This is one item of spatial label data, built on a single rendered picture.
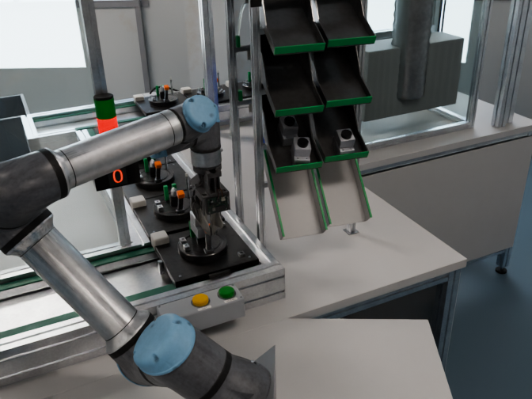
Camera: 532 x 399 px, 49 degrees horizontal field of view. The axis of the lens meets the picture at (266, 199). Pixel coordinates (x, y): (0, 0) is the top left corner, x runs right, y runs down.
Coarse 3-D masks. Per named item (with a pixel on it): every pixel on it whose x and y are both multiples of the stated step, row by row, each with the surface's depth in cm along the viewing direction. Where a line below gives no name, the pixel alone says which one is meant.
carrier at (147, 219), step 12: (168, 192) 187; (132, 204) 188; (144, 204) 189; (156, 204) 184; (168, 204) 186; (144, 216) 183; (156, 216) 183; (168, 216) 180; (180, 216) 180; (144, 228) 177; (156, 228) 177; (168, 228) 176; (180, 228) 176
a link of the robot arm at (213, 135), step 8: (216, 120) 137; (216, 128) 138; (200, 136) 135; (208, 136) 137; (216, 136) 139; (200, 144) 138; (208, 144) 138; (216, 144) 139; (200, 152) 139; (208, 152) 139
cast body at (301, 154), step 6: (294, 138) 158; (300, 138) 157; (306, 138) 158; (294, 144) 157; (300, 144) 155; (306, 144) 156; (294, 150) 156; (300, 150) 156; (306, 150) 156; (294, 156) 158; (300, 156) 158; (306, 156) 158; (294, 162) 158; (300, 162) 158; (306, 162) 158
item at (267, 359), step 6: (270, 348) 120; (264, 354) 120; (270, 354) 119; (258, 360) 121; (264, 360) 119; (270, 360) 117; (264, 366) 117; (270, 366) 115; (270, 372) 114; (270, 384) 111; (270, 390) 110; (270, 396) 108
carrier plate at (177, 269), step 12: (228, 228) 176; (228, 240) 170; (240, 240) 169; (156, 252) 167; (168, 252) 165; (228, 252) 164; (252, 252) 164; (168, 264) 159; (180, 264) 159; (192, 264) 159; (204, 264) 159; (216, 264) 158; (228, 264) 158; (240, 264) 159; (252, 264) 160; (180, 276) 154; (192, 276) 154; (204, 276) 155
